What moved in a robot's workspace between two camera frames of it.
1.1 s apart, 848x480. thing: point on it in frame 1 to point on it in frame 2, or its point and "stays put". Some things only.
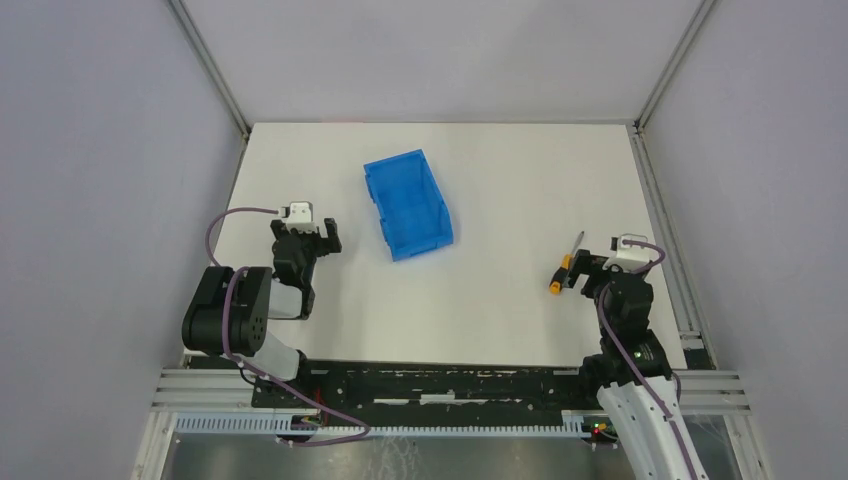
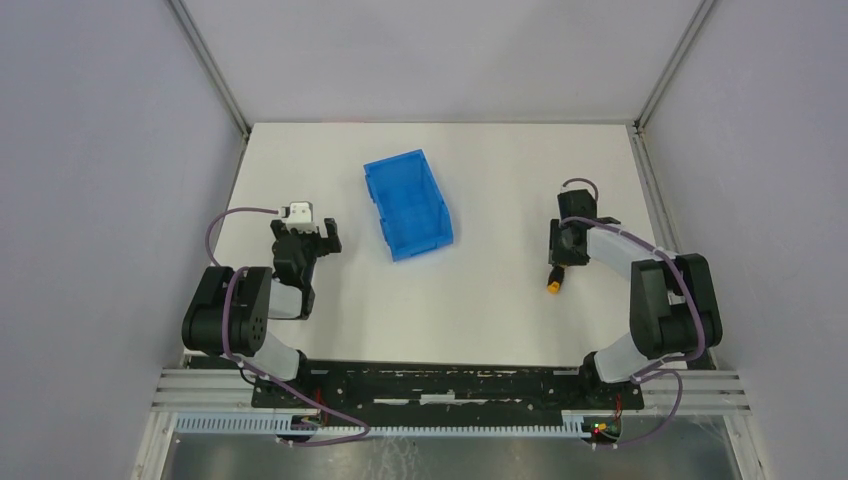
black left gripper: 308,242 stays put
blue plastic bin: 409,203 stays put
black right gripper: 592,271 to 563,249
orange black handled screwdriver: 561,274 stays put
